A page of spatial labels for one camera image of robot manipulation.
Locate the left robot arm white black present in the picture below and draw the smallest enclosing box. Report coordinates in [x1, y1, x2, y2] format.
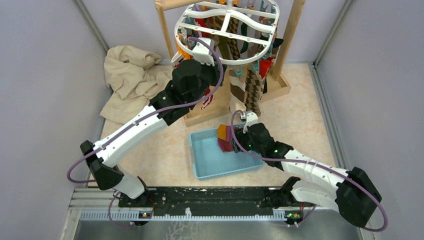
[80, 59, 227, 207]

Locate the beige crumpled cloth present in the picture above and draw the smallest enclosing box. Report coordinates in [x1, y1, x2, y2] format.
[100, 45, 173, 125]

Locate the red white striped sock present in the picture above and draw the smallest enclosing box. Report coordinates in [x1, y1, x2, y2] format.
[201, 89, 214, 111]

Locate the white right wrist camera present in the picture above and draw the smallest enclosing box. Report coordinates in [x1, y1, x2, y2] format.
[240, 111, 259, 134]

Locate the red sock at right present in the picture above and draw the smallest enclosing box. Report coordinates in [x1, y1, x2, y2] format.
[259, 57, 274, 79]

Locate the cream brown patch sock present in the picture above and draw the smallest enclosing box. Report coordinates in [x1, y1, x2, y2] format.
[229, 69, 246, 114]

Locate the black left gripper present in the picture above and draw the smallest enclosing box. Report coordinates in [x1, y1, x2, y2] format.
[189, 54, 227, 106]

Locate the white green patch sock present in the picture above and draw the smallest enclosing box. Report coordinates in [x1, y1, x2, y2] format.
[240, 19, 254, 55]

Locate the wooden hanger stand frame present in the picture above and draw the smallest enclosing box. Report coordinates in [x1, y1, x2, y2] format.
[155, 0, 305, 126]

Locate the white plastic sock hanger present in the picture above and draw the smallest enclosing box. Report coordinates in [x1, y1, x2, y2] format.
[174, 0, 280, 66]

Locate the teal hanger clip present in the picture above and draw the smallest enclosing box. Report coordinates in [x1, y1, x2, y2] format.
[232, 65, 243, 79]

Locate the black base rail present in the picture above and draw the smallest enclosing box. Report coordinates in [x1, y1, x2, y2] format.
[71, 186, 316, 228]

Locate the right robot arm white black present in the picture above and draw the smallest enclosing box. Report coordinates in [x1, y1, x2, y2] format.
[229, 123, 388, 231]

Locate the brown green argyle sock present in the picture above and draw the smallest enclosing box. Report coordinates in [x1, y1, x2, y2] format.
[244, 68, 265, 117]

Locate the light blue plastic basket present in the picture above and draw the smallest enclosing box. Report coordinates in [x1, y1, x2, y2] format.
[188, 128, 266, 181]

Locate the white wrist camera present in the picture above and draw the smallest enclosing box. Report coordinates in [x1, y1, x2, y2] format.
[240, 111, 259, 134]
[192, 37, 215, 66]

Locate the maroon purple yellow sock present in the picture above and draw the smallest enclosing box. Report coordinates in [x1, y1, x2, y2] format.
[216, 124, 234, 153]

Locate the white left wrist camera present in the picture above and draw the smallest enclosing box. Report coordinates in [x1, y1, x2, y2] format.
[192, 37, 215, 66]

